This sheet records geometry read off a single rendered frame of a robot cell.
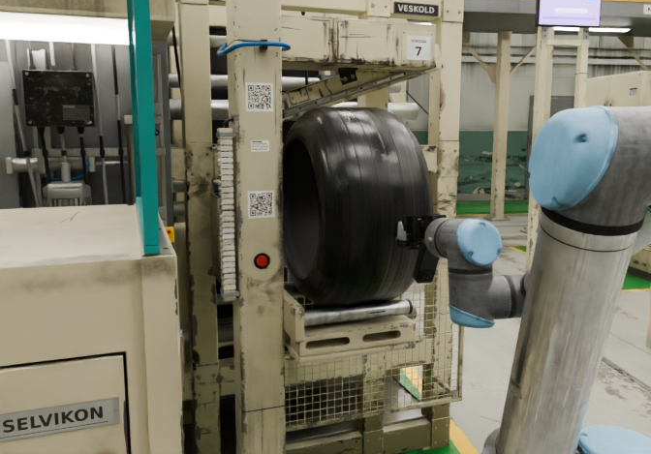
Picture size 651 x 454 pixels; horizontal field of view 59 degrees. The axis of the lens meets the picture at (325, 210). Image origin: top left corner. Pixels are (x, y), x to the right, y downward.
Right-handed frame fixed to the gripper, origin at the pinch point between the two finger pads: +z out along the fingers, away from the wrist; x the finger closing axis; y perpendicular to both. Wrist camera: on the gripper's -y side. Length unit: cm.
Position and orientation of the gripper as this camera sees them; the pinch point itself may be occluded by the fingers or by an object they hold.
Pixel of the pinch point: (401, 241)
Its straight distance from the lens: 149.2
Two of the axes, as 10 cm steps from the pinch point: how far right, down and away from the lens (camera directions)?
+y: -0.4, -10.0, -0.3
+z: -3.3, -0.1, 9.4
